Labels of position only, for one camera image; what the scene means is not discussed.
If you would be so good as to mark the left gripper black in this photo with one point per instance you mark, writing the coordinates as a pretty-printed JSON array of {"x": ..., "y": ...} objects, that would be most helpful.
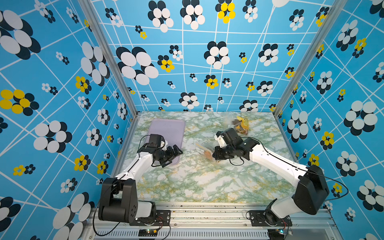
[{"x": 171, "y": 154}]

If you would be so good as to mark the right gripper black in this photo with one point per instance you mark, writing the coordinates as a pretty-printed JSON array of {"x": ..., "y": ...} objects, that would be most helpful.
[{"x": 218, "y": 156}]

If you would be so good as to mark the ziploc bag of cookies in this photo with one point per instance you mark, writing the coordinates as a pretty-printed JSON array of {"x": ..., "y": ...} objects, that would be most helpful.
[
  {"x": 240, "y": 124},
  {"x": 205, "y": 152}
]

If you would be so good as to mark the lilac plastic tray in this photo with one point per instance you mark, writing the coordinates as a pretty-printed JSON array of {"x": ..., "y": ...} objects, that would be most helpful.
[{"x": 171, "y": 130}]

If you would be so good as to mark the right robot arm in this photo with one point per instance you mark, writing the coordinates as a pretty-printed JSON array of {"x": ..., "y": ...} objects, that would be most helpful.
[{"x": 311, "y": 189}]

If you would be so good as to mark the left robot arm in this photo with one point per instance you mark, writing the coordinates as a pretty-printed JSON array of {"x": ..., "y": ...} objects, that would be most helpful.
[{"x": 119, "y": 198}]

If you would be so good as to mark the left controller board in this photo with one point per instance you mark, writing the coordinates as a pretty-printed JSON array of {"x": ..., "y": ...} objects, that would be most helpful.
[{"x": 148, "y": 233}]

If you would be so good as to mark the controller board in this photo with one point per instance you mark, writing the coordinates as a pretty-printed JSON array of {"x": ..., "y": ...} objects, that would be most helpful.
[
  {"x": 148, "y": 233},
  {"x": 277, "y": 234}
]

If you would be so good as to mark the right controller board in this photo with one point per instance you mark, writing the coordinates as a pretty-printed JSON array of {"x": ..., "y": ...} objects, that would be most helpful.
[{"x": 277, "y": 234}]

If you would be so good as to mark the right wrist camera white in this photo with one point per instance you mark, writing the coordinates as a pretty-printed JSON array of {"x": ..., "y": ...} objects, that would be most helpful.
[{"x": 219, "y": 138}]

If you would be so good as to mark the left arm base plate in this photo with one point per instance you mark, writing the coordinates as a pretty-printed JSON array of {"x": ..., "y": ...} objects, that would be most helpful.
[{"x": 160, "y": 219}]

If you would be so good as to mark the aluminium front rail frame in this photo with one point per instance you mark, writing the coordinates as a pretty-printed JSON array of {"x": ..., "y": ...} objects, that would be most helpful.
[{"x": 209, "y": 221}]

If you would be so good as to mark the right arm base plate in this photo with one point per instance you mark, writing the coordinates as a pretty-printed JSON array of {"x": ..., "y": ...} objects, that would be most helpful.
[{"x": 263, "y": 219}]

